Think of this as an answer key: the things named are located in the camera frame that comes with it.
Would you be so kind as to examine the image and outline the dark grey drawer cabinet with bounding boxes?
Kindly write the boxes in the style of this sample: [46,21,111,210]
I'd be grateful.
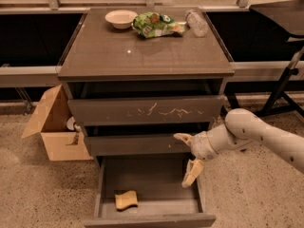
[57,6,236,159]

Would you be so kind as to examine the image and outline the white cup in box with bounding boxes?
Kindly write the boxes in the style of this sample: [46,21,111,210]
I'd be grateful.
[66,117,75,131]

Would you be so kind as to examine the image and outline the open bottom grey drawer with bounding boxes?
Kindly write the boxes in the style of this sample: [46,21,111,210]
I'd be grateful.
[84,153,216,228]

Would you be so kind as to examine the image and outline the clear plastic bottle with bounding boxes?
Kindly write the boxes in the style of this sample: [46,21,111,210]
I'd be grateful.
[185,9,209,37]

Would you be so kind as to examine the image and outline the open cardboard box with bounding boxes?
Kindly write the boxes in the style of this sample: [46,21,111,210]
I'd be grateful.
[22,85,91,162]

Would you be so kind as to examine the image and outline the green chip bag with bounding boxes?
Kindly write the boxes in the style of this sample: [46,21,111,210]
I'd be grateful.
[132,12,185,39]

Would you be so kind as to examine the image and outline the top grey drawer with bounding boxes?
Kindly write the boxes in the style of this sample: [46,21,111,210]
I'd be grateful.
[68,96,224,125]

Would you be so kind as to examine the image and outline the white paper bowl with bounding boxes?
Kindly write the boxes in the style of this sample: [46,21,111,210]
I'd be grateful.
[104,9,137,29]

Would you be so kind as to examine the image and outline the middle grey drawer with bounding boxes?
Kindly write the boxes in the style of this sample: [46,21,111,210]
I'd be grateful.
[84,135,190,156]

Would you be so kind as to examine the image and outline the yellow sponge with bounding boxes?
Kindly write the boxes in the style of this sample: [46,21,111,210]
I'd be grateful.
[115,190,138,211]

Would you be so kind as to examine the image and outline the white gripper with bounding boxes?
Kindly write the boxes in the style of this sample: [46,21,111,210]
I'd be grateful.
[173,131,218,188]

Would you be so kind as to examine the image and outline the black folding stand table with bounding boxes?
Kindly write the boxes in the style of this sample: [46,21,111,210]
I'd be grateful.
[220,0,304,119]

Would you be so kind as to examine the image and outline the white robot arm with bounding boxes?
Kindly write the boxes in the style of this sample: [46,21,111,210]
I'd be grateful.
[174,108,304,188]

